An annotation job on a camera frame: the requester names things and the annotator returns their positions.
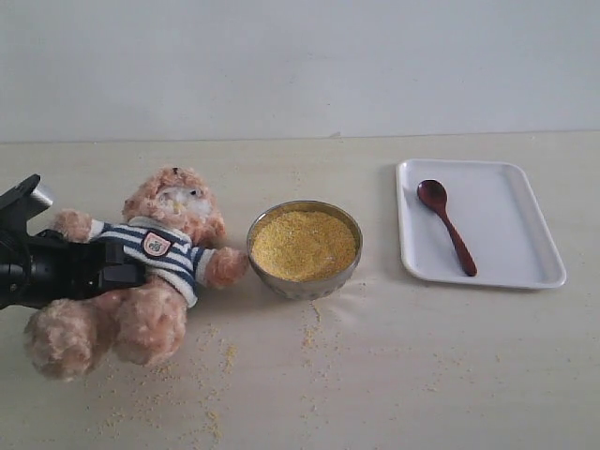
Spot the tan teddy bear striped sweater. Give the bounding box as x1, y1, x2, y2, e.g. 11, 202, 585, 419
23, 167, 249, 381

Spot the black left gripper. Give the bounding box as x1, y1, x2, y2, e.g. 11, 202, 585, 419
1, 230, 146, 309

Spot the steel bowl of yellow millet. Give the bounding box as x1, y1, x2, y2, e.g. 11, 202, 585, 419
247, 200, 363, 301

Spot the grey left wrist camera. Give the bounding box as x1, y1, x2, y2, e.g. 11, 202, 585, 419
1, 173, 54, 233

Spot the dark red wooden spoon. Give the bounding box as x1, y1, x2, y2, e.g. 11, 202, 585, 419
416, 179, 478, 277

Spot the white rectangular plastic tray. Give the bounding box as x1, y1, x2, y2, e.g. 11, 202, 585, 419
396, 158, 566, 290

